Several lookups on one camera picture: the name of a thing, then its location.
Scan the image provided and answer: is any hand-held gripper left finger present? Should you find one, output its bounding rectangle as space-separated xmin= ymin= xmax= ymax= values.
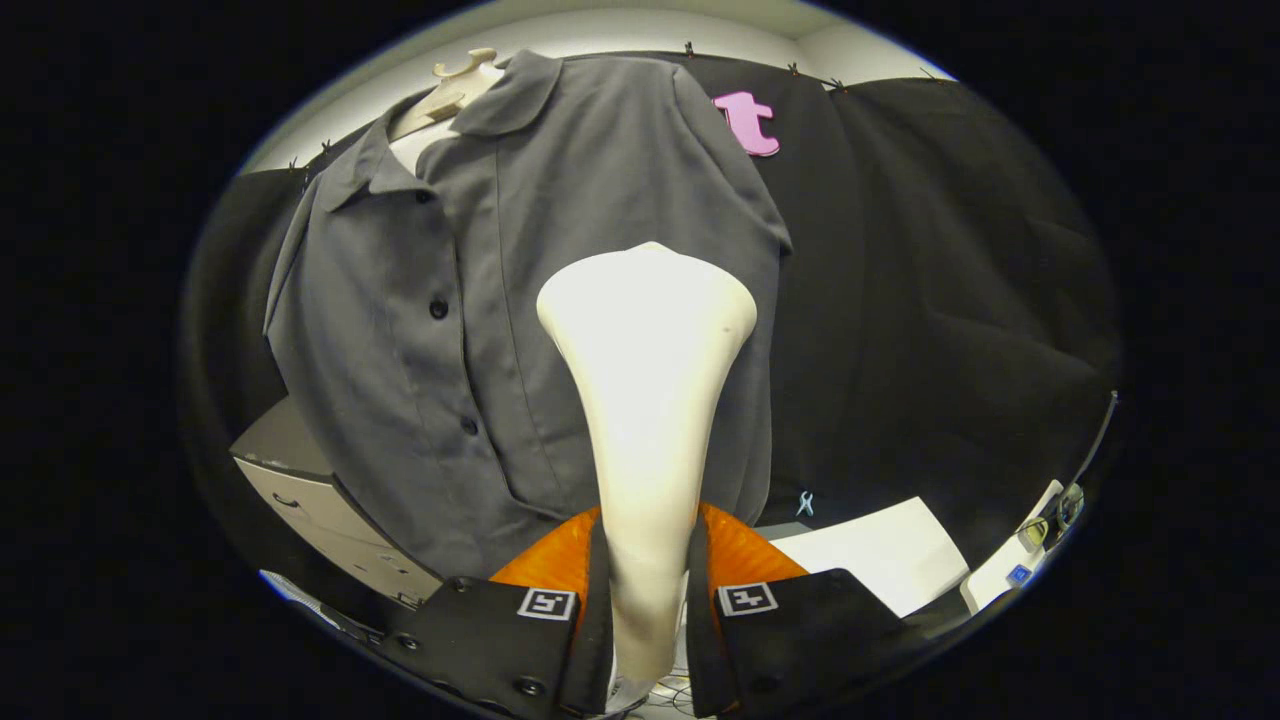
xmin=375 ymin=505 xmax=614 ymax=720

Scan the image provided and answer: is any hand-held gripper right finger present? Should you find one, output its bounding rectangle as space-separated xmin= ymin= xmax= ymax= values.
xmin=684 ymin=500 xmax=931 ymax=719

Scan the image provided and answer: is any grey button-up shirt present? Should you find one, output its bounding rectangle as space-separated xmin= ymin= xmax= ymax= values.
xmin=264 ymin=50 xmax=794 ymax=581

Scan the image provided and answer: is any white garment steamer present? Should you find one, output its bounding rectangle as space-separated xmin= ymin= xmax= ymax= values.
xmin=537 ymin=242 xmax=759 ymax=687

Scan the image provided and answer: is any cream garment hanger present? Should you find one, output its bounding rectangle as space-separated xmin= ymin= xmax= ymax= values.
xmin=388 ymin=47 xmax=505 ymax=141

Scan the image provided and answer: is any white square table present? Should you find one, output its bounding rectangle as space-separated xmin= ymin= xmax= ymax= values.
xmin=770 ymin=497 xmax=971 ymax=618

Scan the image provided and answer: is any white side table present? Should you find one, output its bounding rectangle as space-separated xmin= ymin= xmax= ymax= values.
xmin=958 ymin=480 xmax=1087 ymax=614

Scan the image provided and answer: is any grey drawer cabinet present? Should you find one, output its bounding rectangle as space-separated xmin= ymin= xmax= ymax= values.
xmin=230 ymin=396 xmax=447 ymax=609

